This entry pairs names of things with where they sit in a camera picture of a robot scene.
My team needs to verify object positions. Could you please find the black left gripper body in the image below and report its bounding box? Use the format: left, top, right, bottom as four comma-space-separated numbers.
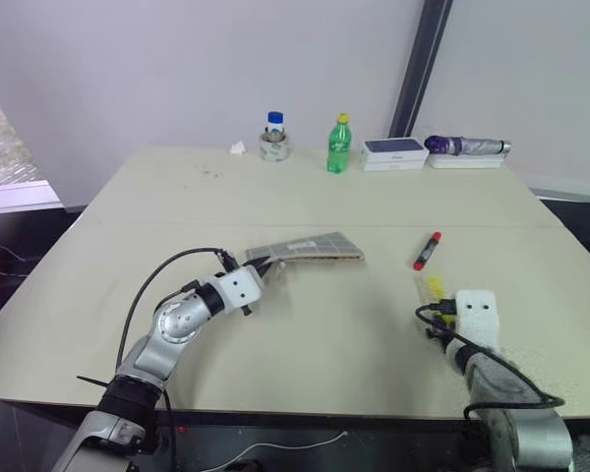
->
239, 262, 267, 318

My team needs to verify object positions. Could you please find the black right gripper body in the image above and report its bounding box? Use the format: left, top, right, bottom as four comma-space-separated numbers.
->
425, 314, 457, 351

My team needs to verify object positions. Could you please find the yellow highlighter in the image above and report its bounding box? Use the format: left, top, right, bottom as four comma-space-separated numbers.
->
414, 274, 457, 326

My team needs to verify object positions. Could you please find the red marker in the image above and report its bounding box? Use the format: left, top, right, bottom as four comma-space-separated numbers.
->
412, 230, 444, 272

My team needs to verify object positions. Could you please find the white tape roll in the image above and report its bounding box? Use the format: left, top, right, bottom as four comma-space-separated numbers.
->
258, 129, 294, 164

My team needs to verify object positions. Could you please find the green plastic soda bottle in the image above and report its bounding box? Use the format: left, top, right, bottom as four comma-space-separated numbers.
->
325, 112, 354, 175

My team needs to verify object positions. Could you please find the small bottle with blue cap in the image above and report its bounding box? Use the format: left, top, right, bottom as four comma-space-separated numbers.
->
265, 110, 285, 143

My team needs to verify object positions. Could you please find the plain white box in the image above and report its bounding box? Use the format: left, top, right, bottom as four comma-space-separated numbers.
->
361, 155, 428, 173

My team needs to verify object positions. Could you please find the flat white box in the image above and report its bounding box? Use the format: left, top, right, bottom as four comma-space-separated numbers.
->
427, 153, 504, 170

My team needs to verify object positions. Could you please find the white box with dark lid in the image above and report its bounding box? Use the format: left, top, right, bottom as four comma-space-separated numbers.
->
360, 137, 431, 162

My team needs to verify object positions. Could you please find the purple folded umbrella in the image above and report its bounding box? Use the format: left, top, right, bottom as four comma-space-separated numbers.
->
424, 135, 513, 157

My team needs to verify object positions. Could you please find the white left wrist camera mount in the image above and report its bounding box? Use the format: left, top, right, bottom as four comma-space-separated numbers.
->
214, 267, 266, 316

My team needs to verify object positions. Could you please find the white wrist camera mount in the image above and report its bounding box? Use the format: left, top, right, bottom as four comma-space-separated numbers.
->
214, 267, 266, 316
453, 288, 502, 353

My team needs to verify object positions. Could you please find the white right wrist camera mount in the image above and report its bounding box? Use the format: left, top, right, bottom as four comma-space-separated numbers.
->
453, 288, 502, 353

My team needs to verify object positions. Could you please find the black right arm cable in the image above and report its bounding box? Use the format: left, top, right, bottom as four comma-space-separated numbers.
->
414, 300, 566, 422

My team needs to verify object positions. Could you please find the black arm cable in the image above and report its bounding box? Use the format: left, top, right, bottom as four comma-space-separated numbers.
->
114, 248, 241, 472
414, 300, 566, 422

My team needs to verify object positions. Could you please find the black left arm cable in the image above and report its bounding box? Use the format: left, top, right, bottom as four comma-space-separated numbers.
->
114, 248, 241, 472

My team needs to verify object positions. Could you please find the thin white cable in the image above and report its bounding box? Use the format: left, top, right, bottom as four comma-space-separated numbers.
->
223, 430, 349, 468

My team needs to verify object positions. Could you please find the dark wall pillar strip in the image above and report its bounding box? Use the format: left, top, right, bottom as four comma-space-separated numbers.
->
388, 0, 454, 140

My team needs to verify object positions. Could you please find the window with white frame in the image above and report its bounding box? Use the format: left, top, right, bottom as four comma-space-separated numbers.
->
0, 73, 63, 217

